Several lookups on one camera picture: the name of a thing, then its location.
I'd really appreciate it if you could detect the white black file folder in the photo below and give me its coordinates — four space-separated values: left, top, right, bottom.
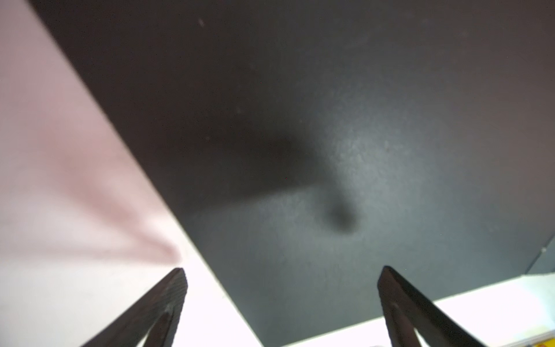
33 1 554 346

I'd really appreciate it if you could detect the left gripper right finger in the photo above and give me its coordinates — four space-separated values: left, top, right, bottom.
377 266 483 346

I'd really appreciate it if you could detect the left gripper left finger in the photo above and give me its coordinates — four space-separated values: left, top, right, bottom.
85 267 188 347

